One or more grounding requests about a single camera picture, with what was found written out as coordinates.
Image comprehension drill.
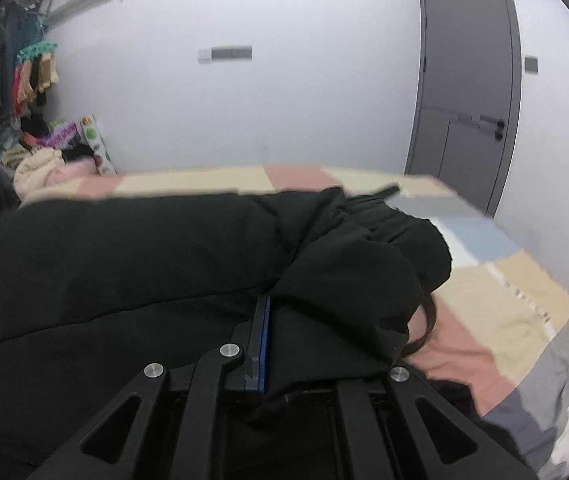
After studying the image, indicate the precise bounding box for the large black padded coat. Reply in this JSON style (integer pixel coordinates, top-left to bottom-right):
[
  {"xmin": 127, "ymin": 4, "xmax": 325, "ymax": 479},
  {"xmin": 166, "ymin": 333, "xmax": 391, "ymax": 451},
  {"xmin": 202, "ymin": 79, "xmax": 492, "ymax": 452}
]
[{"xmin": 0, "ymin": 188, "xmax": 451, "ymax": 479}]

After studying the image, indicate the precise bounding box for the grey bedroom door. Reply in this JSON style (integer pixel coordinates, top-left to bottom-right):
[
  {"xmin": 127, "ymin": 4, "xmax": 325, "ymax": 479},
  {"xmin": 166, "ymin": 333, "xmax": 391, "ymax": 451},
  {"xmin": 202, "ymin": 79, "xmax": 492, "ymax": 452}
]
[{"xmin": 406, "ymin": 0, "xmax": 522, "ymax": 216}]

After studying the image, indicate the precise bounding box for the pink folded blanket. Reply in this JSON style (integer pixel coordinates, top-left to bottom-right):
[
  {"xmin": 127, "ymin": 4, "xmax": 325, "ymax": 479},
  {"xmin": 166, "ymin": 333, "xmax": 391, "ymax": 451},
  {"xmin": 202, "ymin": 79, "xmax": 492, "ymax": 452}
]
[{"xmin": 46, "ymin": 157, "xmax": 98, "ymax": 186}]

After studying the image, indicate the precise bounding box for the patchwork checked bed sheet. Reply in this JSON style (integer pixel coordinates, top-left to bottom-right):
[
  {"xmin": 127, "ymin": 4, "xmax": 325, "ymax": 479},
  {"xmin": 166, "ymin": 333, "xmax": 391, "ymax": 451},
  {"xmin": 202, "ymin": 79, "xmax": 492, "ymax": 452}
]
[{"xmin": 26, "ymin": 166, "xmax": 569, "ymax": 479}]

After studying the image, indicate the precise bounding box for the dotted white pillow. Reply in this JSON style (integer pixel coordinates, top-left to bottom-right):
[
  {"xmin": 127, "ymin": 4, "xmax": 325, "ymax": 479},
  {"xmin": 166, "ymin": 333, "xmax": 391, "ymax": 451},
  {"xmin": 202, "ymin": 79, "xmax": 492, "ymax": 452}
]
[{"xmin": 79, "ymin": 115, "xmax": 116, "ymax": 176}]

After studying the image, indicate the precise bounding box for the cream fluffy blanket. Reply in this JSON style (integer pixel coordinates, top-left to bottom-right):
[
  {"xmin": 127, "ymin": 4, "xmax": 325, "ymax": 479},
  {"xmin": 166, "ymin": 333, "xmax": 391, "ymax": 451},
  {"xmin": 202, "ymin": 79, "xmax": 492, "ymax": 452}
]
[{"xmin": 13, "ymin": 148, "xmax": 65, "ymax": 202}]

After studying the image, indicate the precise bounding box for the green sock drying hanger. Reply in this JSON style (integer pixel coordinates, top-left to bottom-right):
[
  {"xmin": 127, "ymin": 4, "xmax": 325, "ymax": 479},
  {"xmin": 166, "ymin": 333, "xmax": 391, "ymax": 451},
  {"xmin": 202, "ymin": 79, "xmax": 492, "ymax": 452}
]
[{"xmin": 16, "ymin": 41, "xmax": 58, "ymax": 64}]

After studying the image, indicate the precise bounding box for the grey wall switch panel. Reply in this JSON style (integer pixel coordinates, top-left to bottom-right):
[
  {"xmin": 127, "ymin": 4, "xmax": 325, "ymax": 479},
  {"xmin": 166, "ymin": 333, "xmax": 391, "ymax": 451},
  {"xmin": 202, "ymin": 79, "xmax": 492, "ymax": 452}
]
[{"xmin": 198, "ymin": 46, "xmax": 253, "ymax": 64}]

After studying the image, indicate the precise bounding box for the small door-side wall switch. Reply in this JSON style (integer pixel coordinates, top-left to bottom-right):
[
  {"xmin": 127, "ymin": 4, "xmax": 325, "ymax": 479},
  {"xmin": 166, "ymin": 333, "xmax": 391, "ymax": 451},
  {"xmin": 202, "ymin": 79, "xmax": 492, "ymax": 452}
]
[{"xmin": 524, "ymin": 55, "xmax": 539, "ymax": 74}]

